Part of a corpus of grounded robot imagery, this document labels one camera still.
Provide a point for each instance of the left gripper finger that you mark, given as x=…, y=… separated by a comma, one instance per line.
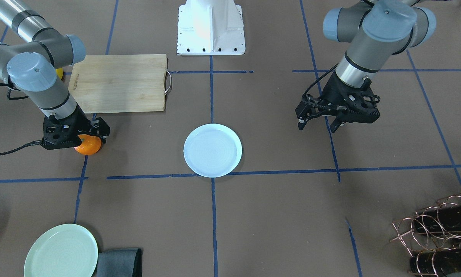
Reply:
x=303, y=119
x=337, y=123

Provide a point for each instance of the copper wire bottle rack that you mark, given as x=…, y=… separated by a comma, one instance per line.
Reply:
x=432, y=237

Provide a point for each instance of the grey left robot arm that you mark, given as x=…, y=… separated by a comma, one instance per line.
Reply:
x=375, y=30

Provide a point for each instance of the dark grey folded cloth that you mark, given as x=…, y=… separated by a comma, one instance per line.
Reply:
x=120, y=263

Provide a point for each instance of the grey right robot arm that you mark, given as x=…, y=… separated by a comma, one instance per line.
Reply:
x=31, y=69

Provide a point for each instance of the upper yellow lemon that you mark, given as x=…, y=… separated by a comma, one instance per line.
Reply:
x=60, y=73

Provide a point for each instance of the orange mandarin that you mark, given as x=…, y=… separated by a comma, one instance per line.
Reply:
x=89, y=144

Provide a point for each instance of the lower dark wine bottle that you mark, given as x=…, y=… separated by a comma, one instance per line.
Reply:
x=443, y=263

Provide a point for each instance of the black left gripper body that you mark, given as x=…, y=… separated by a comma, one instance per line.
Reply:
x=335, y=92

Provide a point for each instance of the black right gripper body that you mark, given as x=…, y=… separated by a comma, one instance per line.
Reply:
x=81, y=122

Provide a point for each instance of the pale green plate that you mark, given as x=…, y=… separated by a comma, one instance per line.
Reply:
x=67, y=250

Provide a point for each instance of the light blue plate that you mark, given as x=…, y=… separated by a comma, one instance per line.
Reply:
x=212, y=150

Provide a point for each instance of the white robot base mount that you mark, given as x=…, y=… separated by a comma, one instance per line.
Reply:
x=210, y=27

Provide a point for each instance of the wooden cutting board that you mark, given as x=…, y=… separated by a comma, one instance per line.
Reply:
x=120, y=83

